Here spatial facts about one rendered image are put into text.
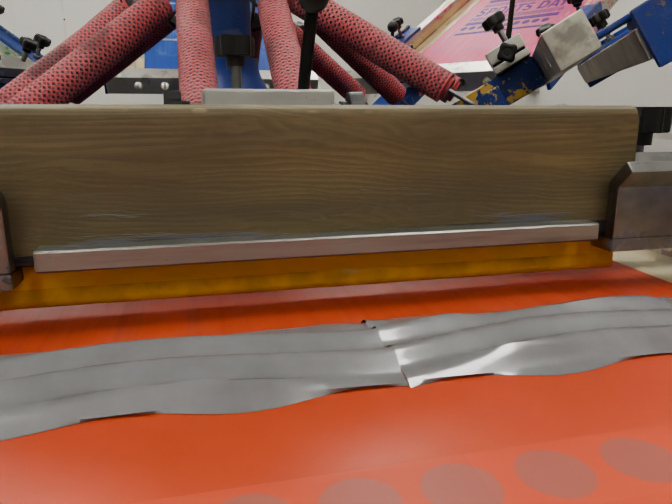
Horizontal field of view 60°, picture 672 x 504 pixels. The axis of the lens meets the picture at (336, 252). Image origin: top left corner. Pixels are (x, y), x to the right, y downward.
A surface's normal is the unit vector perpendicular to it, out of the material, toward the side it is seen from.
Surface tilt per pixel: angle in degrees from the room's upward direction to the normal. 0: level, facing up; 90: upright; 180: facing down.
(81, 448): 0
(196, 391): 41
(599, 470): 0
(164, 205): 90
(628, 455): 0
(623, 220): 90
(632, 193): 90
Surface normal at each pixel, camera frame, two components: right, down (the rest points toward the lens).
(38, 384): 0.23, -0.72
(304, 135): 0.24, 0.23
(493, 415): 0.00, -0.97
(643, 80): -0.97, 0.06
